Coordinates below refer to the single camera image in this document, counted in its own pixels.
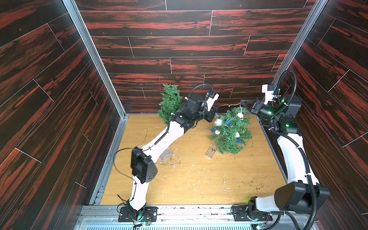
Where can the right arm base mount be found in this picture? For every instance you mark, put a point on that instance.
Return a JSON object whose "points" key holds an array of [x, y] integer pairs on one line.
{"points": [[244, 213]]}

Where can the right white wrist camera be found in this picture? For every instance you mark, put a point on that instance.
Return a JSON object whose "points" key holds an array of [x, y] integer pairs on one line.
{"points": [[268, 90]]}

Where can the small christmas tree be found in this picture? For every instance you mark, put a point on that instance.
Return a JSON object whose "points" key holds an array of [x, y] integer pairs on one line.
{"points": [[171, 102]]}

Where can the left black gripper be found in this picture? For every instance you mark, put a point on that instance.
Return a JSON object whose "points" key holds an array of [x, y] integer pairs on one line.
{"points": [[209, 114]]}

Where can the decorated christmas tree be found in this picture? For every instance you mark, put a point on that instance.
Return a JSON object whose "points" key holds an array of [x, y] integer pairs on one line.
{"points": [[230, 131]]}

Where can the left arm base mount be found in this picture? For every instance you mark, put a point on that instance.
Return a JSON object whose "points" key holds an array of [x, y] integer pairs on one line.
{"points": [[145, 214]]}

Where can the clear battery box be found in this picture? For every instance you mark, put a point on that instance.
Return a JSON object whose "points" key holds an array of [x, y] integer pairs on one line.
{"points": [[210, 153], [165, 155]]}

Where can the right clear battery box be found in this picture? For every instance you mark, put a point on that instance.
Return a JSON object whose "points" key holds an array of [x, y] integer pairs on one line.
{"points": [[210, 153]]}

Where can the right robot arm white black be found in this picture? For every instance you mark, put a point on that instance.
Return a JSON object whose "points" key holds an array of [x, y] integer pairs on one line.
{"points": [[303, 193]]}

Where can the left clear battery box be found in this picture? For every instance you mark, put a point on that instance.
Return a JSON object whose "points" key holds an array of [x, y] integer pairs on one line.
{"points": [[165, 155]]}

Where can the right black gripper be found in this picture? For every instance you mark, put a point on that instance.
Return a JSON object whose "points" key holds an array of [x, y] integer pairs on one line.
{"points": [[257, 106]]}

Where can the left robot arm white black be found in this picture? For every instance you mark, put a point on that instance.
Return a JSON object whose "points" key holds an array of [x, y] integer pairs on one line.
{"points": [[143, 159]]}

